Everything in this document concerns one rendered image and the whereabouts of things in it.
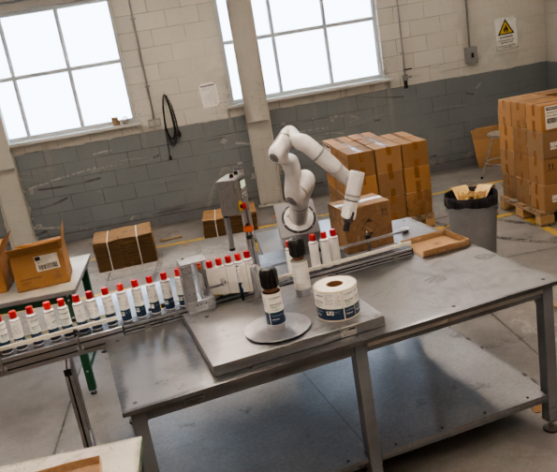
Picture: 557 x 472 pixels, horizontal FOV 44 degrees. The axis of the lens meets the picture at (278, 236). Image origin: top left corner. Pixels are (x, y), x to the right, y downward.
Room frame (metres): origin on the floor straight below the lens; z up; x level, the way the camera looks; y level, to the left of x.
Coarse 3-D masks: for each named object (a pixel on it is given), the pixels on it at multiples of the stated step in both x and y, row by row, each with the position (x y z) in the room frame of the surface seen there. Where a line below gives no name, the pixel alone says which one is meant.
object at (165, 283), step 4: (164, 272) 3.37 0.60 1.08; (160, 276) 3.36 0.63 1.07; (164, 276) 3.35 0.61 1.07; (160, 280) 3.36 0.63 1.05; (164, 280) 3.35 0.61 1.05; (168, 280) 3.35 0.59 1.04; (160, 284) 3.35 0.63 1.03; (164, 284) 3.34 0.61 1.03; (168, 284) 3.35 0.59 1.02; (164, 288) 3.34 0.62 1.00; (168, 288) 3.35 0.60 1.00; (164, 292) 3.34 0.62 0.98; (168, 292) 3.34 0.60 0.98; (164, 296) 3.35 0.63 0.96; (168, 296) 3.34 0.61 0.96; (172, 296) 3.36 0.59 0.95; (164, 300) 3.35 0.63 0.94; (168, 300) 3.34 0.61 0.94; (172, 300) 3.35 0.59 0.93; (168, 304) 3.34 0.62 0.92; (172, 304) 3.35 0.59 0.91; (168, 308) 3.34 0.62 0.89; (172, 308) 3.35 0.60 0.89
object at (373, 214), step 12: (336, 204) 4.00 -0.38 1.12; (360, 204) 3.91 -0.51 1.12; (372, 204) 3.88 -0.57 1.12; (384, 204) 3.90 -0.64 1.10; (336, 216) 3.94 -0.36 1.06; (360, 216) 3.86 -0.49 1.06; (372, 216) 3.88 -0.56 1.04; (384, 216) 3.90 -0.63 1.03; (336, 228) 3.97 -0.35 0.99; (360, 228) 3.86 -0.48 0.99; (372, 228) 3.88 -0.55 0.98; (384, 228) 3.90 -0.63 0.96; (348, 240) 3.84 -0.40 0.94; (360, 240) 3.86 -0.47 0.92; (384, 240) 3.90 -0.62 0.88; (348, 252) 3.84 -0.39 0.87
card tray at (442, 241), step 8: (432, 232) 3.94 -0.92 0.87; (440, 232) 3.95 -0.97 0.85; (448, 232) 3.91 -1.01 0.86; (408, 240) 3.89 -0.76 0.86; (416, 240) 3.91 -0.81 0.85; (424, 240) 3.92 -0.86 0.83; (432, 240) 3.90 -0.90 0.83; (440, 240) 3.87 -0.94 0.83; (448, 240) 3.85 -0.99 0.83; (456, 240) 3.83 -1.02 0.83; (464, 240) 3.71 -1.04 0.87; (416, 248) 3.80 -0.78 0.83; (424, 248) 3.77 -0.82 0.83; (432, 248) 3.65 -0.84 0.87; (440, 248) 3.66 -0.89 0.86; (448, 248) 3.68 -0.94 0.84; (456, 248) 3.69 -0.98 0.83; (424, 256) 3.63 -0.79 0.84
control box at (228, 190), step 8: (224, 176) 3.61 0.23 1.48; (240, 176) 3.58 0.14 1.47; (216, 184) 3.51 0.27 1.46; (224, 184) 3.50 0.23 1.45; (232, 184) 3.48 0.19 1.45; (224, 192) 3.50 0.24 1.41; (232, 192) 3.48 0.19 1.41; (240, 192) 3.54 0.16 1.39; (224, 200) 3.50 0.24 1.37; (232, 200) 3.49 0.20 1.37; (240, 200) 3.51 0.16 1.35; (248, 200) 3.63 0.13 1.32; (224, 208) 3.50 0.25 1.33; (232, 208) 3.49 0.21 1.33; (240, 208) 3.50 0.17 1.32
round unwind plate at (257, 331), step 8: (256, 320) 3.00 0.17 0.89; (264, 320) 2.99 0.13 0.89; (288, 320) 2.94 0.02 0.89; (296, 320) 2.93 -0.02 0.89; (304, 320) 2.91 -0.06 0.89; (248, 328) 2.93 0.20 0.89; (256, 328) 2.92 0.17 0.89; (264, 328) 2.90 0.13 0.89; (288, 328) 2.86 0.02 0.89; (296, 328) 2.85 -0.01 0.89; (304, 328) 2.83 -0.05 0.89; (248, 336) 2.84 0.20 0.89; (256, 336) 2.83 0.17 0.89; (264, 336) 2.81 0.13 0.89; (272, 336) 2.80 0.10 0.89; (280, 336) 2.79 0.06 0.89; (288, 336) 2.77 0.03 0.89
